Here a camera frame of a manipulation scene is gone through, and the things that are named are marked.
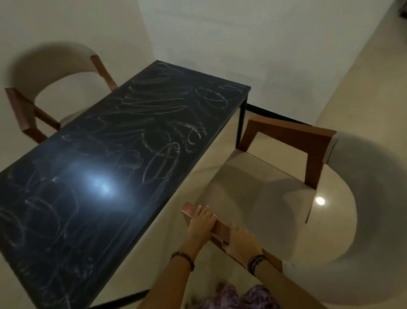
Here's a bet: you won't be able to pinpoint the person's right hand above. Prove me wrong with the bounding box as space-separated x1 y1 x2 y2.
223 225 264 267

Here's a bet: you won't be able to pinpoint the person's left hand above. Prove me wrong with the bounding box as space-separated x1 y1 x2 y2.
183 205 219 256

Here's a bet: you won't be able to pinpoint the beige chair with wooden arms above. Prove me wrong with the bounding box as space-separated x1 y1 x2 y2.
4 41 119 144
181 115 407 309

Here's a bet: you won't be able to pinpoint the person's left forearm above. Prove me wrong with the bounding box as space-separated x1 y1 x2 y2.
136 254 195 309

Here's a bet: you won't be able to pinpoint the person's right forearm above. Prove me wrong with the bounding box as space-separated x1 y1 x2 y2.
251 264 329 309

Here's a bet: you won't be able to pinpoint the purple patterned garment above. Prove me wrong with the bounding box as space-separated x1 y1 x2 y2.
193 283 281 309

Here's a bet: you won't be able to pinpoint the black chalk-marked table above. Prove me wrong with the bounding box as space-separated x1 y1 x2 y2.
0 60 252 309

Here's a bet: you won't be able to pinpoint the dark corded bracelets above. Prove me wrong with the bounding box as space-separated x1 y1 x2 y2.
247 254 268 276

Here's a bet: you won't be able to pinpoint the brown beaded bracelet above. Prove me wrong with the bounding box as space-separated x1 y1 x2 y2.
170 251 195 272

